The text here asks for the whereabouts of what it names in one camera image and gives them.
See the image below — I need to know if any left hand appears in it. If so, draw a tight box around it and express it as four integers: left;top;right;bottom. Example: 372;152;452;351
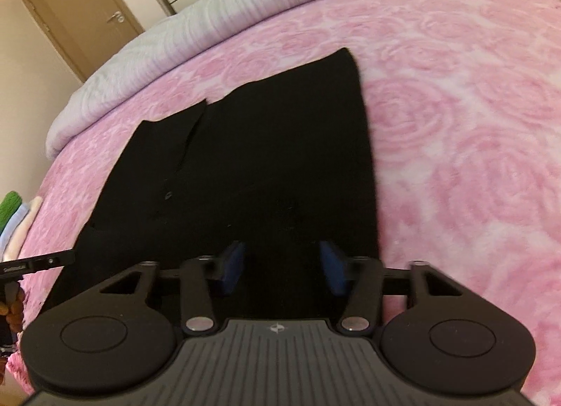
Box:
1;281;25;358

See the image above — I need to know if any black garment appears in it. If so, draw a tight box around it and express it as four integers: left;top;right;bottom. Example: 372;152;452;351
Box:
45;49;378;309

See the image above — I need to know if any brown wooden door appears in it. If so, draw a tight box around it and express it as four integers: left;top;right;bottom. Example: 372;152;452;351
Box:
23;0;144;82

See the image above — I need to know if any light blue folded cloth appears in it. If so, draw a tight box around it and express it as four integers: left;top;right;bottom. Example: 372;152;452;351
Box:
0;202;29;256

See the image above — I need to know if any cream folded cloth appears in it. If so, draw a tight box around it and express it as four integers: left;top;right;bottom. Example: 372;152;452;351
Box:
2;196;43;261

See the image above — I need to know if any green folded cloth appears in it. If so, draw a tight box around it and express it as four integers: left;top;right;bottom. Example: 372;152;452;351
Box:
0;191;23;232

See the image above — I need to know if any grey striped duvet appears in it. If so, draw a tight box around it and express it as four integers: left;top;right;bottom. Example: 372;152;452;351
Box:
46;0;481;161

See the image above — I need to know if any pink floral blanket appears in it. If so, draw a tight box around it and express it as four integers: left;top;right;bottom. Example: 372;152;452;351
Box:
22;0;560;405

